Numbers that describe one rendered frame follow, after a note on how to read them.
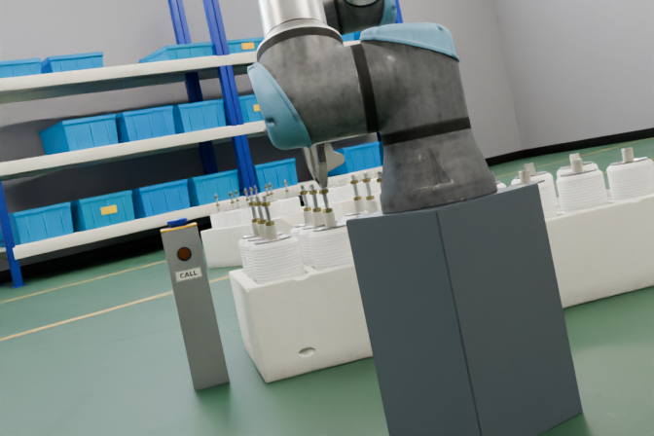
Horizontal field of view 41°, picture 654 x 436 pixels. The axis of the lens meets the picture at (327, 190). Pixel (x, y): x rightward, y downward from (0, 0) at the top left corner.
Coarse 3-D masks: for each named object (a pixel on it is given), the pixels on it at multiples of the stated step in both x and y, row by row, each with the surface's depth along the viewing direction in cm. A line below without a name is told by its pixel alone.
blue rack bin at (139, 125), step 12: (156, 108) 612; (168, 108) 618; (120, 120) 606; (132, 120) 603; (144, 120) 608; (156, 120) 613; (168, 120) 618; (120, 132) 612; (132, 132) 603; (144, 132) 607; (156, 132) 612; (168, 132) 618
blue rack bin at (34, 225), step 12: (60, 204) 571; (12, 216) 555; (24, 216) 557; (36, 216) 562; (48, 216) 566; (60, 216) 571; (0, 228) 584; (12, 228) 563; (24, 228) 557; (36, 228) 561; (48, 228) 566; (60, 228) 571; (72, 228) 575; (24, 240) 557; (36, 240) 561
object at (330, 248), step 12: (312, 240) 169; (324, 240) 167; (336, 240) 166; (348, 240) 167; (312, 252) 170; (324, 252) 167; (336, 252) 166; (348, 252) 167; (324, 264) 167; (336, 264) 167
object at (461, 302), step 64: (512, 192) 107; (384, 256) 109; (448, 256) 100; (512, 256) 106; (384, 320) 111; (448, 320) 102; (512, 320) 105; (384, 384) 114; (448, 384) 104; (512, 384) 104; (576, 384) 111
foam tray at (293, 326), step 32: (256, 288) 160; (288, 288) 162; (320, 288) 163; (352, 288) 164; (256, 320) 160; (288, 320) 162; (320, 320) 163; (352, 320) 164; (256, 352) 167; (288, 352) 161; (320, 352) 163; (352, 352) 164
